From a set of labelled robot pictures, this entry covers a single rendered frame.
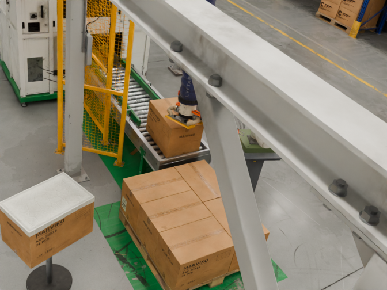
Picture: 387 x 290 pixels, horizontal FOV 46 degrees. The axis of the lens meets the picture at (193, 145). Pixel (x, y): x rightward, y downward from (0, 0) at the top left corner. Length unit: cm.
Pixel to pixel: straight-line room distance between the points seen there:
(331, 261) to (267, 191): 119
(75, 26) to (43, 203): 173
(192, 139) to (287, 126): 413
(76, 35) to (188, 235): 215
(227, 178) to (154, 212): 333
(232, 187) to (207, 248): 311
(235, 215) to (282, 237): 423
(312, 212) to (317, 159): 492
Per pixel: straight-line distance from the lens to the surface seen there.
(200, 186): 479
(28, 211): 370
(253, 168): 531
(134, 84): 646
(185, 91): 457
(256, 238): 113
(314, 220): 572
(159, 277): 458
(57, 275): 455
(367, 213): 80
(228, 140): 111
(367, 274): 83
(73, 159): 538
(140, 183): 470
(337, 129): 79
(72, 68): 475
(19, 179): 557
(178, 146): 503
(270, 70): 93
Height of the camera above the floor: 359
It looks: 35 degrees down
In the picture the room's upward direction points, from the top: 12 degrees clockwise
